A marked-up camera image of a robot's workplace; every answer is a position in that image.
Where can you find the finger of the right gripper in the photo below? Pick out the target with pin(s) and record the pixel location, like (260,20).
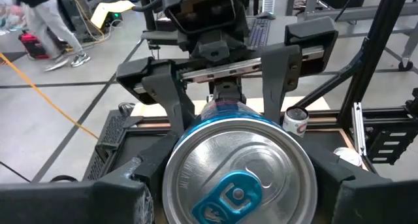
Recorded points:
(170,93)
(279,73)

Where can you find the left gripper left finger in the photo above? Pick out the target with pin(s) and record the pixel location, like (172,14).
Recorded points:
(65,204)

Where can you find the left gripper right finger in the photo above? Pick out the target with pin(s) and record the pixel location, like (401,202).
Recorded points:
(375,204)

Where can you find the blue silver Red Bull can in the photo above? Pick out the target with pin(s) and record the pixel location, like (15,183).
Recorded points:
(235,158)

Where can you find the grey desk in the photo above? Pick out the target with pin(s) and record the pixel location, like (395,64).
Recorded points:
(281,28)

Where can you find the dark computer keyboard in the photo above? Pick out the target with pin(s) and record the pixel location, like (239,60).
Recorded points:
(259,33)

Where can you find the white Celsius can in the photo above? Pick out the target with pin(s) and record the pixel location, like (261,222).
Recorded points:
(295,124)

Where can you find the black computer mouse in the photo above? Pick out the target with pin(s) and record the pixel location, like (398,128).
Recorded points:
(266,15)

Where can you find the light grey computer tower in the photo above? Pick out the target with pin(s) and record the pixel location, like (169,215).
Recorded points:
(269,0)

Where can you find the black table mat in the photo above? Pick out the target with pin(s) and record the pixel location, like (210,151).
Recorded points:
(130,145)

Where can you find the black metal stand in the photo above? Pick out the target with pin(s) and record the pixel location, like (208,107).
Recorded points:
(148,8)

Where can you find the black caster wheel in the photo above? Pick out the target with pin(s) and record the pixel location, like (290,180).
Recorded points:
(405,65)

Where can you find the device with green lights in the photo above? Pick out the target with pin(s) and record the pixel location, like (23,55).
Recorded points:
(116,16)

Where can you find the person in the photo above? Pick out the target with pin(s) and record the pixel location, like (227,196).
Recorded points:
(49,18)

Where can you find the silver mounting bracket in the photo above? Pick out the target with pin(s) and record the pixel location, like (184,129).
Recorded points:
(357,129)

